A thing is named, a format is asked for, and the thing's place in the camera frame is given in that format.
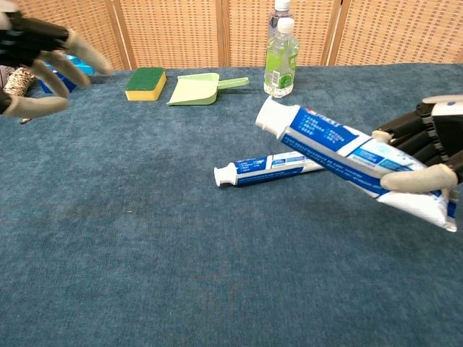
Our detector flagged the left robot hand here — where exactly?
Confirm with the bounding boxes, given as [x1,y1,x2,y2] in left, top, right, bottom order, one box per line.
[0,10,113,119]

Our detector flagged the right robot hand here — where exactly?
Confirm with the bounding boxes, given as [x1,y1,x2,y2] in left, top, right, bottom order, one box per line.
[371,94,463,200]

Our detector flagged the large blue white toothpaste tube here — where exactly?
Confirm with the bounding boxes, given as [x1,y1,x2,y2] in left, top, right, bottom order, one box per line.
[255,95,459,233]

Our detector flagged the slim blue white toothpaste tube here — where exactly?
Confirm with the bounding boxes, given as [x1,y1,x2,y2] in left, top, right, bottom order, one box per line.
[213,150,326,188]

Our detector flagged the dark blue building block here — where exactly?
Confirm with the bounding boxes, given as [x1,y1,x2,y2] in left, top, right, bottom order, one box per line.
[37,61,78,94]

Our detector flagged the yellow sponge with green pad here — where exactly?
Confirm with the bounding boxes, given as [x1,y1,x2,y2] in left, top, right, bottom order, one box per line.
[124,67,168,102]

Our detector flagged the wooden rattan folding screen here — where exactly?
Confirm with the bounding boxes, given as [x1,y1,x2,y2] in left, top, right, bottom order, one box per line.
[0,0,463,72]

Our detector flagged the light green plastic dustpan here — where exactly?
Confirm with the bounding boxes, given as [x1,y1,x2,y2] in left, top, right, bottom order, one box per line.
[166,72,250,107]

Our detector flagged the clear bottle with green label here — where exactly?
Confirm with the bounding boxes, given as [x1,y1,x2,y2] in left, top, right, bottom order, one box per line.
[263,17,301,99]

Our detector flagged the teal table cloth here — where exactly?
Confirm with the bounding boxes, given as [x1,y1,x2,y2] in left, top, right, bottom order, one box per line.
[0,63,463,347]

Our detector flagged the clear bottle with purple tint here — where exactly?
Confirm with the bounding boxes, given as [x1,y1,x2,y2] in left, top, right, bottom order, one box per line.
[268,0,292,48]

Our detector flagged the beige braided rope bundle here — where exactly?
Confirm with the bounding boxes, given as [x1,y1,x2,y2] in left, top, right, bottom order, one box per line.
[2,67,39,125]

